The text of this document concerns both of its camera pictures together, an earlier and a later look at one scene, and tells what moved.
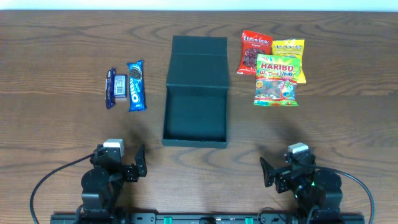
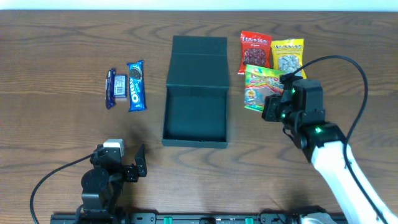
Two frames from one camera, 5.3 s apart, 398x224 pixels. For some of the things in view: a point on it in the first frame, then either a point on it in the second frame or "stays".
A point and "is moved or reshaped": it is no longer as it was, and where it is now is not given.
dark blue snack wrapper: [110, 89] stays
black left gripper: [130, 171] stays
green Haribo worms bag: [276, 80] is moved or reshaped
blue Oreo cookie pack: [137, 86] stays
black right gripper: [280, 178] → [270, 107]
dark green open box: [196, 98] stays
